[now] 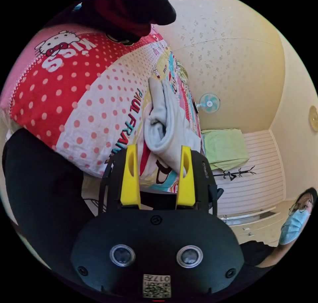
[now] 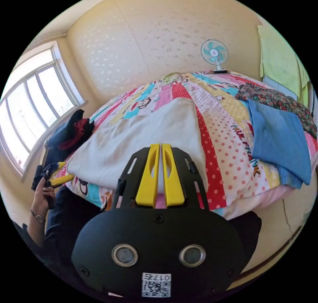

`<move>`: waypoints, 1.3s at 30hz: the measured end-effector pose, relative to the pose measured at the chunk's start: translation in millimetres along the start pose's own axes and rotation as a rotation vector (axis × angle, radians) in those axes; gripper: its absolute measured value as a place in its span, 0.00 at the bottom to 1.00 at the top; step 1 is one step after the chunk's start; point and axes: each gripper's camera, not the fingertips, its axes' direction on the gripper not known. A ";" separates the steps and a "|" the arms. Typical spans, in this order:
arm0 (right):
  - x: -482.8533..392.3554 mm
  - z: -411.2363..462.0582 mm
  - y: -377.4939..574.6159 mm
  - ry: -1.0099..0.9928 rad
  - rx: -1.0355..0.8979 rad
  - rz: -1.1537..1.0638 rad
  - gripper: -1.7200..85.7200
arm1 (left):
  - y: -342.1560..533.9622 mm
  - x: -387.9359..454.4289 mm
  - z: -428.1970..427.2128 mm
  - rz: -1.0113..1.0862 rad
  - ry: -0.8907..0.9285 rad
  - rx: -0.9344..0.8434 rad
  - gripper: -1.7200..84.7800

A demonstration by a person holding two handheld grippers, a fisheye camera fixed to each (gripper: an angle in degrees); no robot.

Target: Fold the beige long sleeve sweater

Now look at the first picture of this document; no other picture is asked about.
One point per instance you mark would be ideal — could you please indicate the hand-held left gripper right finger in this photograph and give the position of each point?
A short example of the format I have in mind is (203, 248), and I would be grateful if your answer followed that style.
(186, 183)

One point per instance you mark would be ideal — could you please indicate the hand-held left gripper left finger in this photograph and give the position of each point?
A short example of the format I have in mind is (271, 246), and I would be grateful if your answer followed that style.
(129, 181)

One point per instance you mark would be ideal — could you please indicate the beige long sleeve sweater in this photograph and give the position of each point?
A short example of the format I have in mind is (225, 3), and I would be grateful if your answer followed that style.
(169, 124)

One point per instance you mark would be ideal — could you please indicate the black coat rack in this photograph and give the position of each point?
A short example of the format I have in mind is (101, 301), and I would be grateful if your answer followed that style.
(233, 173)

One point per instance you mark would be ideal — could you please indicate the white cupboard with drawers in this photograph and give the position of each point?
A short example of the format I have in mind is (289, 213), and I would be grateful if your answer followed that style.
(253, 227)

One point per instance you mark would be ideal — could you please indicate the bed with printed sheet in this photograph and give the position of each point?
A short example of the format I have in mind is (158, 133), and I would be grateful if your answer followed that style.
(74, 109)

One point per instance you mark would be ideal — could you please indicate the person's body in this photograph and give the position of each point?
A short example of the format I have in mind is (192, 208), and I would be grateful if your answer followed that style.
(37, 196)

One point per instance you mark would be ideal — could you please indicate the wall fan with blue blades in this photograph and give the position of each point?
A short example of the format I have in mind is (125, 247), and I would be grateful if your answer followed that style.
(209, 103)

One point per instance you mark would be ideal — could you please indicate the round wall clock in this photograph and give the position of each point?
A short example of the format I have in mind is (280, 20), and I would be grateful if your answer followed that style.
(314, 118)

